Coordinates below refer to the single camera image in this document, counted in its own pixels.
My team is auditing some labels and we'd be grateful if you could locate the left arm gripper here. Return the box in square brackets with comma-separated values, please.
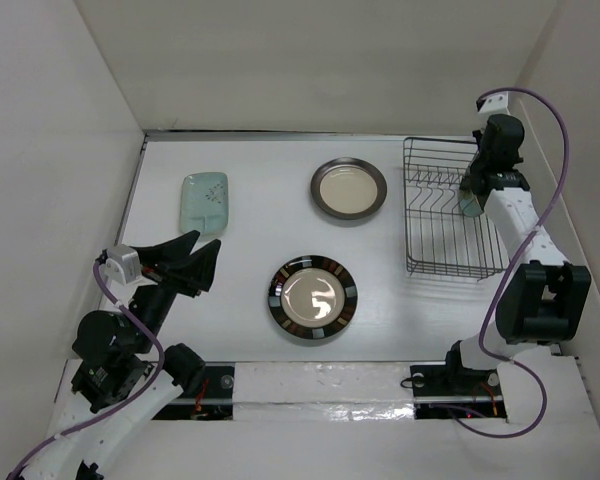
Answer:
[131, 228, 221, 350]

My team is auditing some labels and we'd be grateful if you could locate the light blue rectangular plate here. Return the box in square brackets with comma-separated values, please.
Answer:
[179, 172, 229, 236]

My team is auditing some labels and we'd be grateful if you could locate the black striped rim plate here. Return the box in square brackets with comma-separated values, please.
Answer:
[267, 255, 359, 342]

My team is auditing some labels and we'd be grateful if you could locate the brown rimmed cream plate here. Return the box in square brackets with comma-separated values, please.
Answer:
[309, 157, 388, 221]

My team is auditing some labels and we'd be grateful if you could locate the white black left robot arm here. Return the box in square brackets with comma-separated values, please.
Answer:
[9, 231, 221, 479]

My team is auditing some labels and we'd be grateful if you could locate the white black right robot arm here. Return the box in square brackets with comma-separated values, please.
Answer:
[404, 113, 591, 397]

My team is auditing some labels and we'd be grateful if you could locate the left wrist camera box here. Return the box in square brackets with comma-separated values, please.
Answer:
[103, 244, 142, 285]

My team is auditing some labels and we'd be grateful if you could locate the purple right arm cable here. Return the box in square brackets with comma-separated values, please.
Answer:
[449, 87, 571, 440]

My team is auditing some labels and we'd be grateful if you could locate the dark wire dish rack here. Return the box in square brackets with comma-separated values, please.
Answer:
[403, 137, 508, 281]

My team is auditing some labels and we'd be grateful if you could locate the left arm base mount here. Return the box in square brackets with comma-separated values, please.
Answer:
[153, 363, 235, 421]

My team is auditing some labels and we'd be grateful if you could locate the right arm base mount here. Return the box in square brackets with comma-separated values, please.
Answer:
[400, 364, 507, 420]

